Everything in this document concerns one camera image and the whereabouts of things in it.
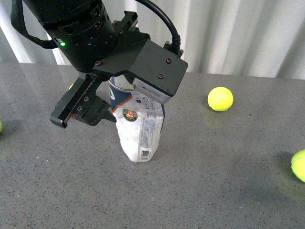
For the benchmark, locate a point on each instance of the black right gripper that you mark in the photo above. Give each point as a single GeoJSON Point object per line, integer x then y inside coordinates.
{"type": "Point", "coordinates": [85, 44]}

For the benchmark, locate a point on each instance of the Wilson tennis ball can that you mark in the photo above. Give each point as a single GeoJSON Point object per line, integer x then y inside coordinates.
{"type": "Point", "coordinates": [139, 120]}

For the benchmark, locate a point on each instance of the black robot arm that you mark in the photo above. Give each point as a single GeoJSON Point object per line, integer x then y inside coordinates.
{"type": "Point", "coordinates": [52, 14]}

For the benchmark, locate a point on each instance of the middle tennis ball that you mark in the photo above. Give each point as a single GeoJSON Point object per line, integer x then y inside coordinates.
{"type": "Point", "coordinates": [220, 99]}

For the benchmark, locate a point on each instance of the far left tennis ball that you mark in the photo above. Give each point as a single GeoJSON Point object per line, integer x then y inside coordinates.
{"type": "Point", "coordinates": [298, 165]}

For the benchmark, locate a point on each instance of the white pleated curtain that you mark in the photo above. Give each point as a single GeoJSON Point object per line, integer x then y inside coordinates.
{"type": "Point", "coordinates": [262, 38]}

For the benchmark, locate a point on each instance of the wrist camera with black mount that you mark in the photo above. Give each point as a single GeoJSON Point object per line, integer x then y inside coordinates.
{"type": "Point", "coordinates": [155, 71]}

